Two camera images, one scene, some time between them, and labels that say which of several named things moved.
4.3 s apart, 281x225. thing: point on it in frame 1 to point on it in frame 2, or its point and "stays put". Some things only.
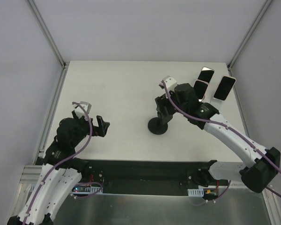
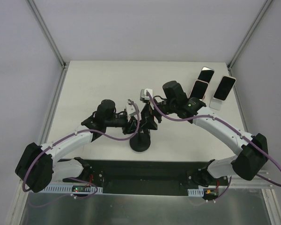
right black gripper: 164,107 to 150,116
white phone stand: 217,103 stays put
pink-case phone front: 200,87 stays put
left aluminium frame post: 35,9 stays put
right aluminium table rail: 239,105 stays put
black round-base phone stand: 156,126 to 140,142
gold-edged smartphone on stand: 224,87 stays put
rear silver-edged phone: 206,74 stays put
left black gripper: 93,127 to 130,126
